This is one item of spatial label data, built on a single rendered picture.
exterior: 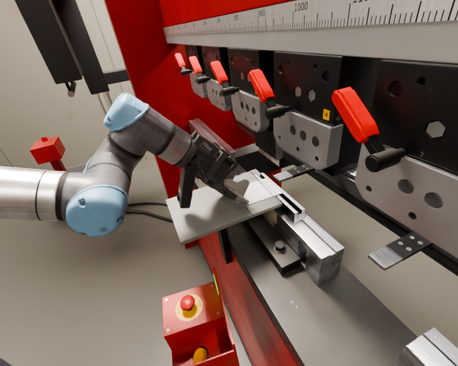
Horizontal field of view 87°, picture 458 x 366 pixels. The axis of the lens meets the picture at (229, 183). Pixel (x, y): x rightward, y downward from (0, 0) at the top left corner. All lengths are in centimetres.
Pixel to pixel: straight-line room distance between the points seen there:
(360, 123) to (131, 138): 36
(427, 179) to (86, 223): 41
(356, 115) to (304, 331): 42
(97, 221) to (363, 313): 52
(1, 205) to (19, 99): 320
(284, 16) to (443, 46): 23
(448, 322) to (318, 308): 125
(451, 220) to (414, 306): 148
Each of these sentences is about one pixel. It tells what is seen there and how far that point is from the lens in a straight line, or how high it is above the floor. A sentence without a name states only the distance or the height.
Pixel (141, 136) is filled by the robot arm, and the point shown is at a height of 124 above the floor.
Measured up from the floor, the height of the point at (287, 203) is 100.
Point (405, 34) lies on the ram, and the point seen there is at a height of 136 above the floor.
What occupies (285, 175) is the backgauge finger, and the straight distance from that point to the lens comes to 71.
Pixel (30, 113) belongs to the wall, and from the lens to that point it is 362.
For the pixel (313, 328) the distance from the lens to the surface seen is 58.
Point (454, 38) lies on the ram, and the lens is 28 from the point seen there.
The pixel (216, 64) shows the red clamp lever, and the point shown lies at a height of 131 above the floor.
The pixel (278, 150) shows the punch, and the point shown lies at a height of 112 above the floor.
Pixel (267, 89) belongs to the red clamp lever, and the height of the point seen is 129.
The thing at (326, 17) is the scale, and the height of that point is 138.
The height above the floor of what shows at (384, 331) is 87.
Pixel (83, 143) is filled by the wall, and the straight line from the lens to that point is 355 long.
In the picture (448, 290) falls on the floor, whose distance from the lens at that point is 192.
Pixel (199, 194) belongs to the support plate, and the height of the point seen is 100.
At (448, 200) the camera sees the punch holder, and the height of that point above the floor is 123.
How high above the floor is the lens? 139
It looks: 33 degrees down
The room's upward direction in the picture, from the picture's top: 8 degrees counter-clockwise
